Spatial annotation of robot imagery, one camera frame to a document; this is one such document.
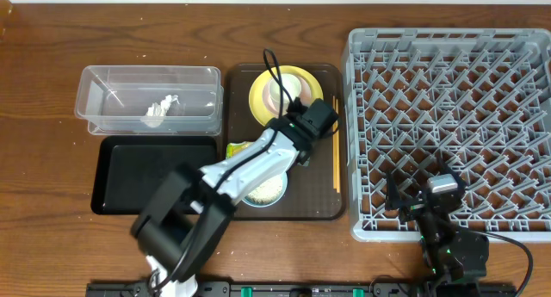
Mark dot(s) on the clear plastic bin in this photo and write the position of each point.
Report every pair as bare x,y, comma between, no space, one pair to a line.
113,98

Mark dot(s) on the blue bowl with rice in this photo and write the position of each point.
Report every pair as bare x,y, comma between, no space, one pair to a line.
268,193

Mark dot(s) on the pink bowl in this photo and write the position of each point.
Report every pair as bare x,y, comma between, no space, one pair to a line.
305,97

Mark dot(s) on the grey dishwasher rack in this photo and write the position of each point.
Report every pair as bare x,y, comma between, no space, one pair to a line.
477,98

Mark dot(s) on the white tissue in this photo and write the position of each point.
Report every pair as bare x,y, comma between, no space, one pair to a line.
156,113

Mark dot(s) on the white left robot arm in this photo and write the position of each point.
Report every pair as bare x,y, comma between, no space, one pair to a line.
182,224

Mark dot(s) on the black plastic tray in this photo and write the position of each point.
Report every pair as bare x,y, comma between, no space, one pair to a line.
131,168

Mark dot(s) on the cream cup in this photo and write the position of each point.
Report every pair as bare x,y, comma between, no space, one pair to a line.
292,87

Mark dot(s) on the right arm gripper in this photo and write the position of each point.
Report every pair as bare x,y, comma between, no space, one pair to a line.
407,205

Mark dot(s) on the wooden chopstick outer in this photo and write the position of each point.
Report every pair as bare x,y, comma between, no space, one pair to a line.
338,150

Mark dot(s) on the brown serving tray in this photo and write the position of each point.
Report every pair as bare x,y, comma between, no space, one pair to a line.
310,194

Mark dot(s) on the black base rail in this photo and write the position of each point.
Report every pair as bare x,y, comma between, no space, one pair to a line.
377,289

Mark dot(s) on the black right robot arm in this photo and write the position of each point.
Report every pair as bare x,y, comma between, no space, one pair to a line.
457,257

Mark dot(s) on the green snack wrapper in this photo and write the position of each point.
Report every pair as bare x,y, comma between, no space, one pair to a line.
235,148

